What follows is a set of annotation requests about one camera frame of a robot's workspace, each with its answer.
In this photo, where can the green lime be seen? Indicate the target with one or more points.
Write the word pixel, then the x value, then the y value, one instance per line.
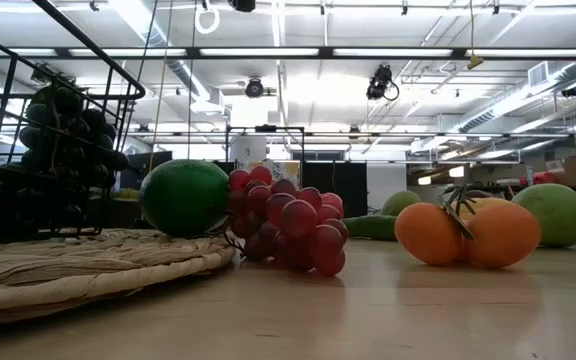
pixel 184 197

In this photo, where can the red grape bunch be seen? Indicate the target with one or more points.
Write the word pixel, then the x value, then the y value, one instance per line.
pixel 298 217

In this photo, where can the green pear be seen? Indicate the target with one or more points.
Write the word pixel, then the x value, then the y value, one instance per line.
pixel 400 204

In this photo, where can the green cucumber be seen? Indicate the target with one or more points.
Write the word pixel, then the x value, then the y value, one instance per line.
pixel 370 227

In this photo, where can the three oranges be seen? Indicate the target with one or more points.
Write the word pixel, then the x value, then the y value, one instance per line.
pixel 428 234

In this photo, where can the dark red apple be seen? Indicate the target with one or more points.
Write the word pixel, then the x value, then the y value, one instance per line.
pixel 478 194

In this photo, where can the yellow mango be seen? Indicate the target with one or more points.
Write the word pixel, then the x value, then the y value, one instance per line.
pixel 488 204

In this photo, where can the light green apple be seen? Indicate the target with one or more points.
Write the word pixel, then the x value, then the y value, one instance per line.
pixel 558 215

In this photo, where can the black overhead beam with lights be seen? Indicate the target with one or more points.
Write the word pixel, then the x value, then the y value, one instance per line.
pixel 193 52

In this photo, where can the round black ceiling fixture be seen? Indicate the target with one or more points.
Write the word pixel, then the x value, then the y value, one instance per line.
pixel 254 87

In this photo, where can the white cylinder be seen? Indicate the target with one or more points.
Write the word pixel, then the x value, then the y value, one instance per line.
pixel 248 149

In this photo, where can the colourful poster board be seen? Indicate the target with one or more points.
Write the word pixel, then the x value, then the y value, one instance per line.
pixel 283 172

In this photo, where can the dark monitor screen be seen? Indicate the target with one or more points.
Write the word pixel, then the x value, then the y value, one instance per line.
pixel 143 170

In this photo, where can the black partition panel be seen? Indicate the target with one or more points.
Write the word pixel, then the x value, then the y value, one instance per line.
pixel 333 187

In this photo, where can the black grape bunch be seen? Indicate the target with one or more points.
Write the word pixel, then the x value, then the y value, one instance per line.
pixel 68 145

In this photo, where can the hanging yellow tag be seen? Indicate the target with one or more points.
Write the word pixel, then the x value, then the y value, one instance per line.
pixel 474 62

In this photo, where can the grey ceiling vent unit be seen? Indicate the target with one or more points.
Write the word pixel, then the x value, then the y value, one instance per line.
pixel 539 74

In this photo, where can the round woven straw placemat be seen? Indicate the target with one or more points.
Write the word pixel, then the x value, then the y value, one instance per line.
pixel 68 270

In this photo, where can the black ceiling device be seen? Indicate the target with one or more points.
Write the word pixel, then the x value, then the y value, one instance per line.
pixel 573 90

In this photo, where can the black hanging camera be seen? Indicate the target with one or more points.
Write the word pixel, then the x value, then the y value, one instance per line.
pixel 380 82

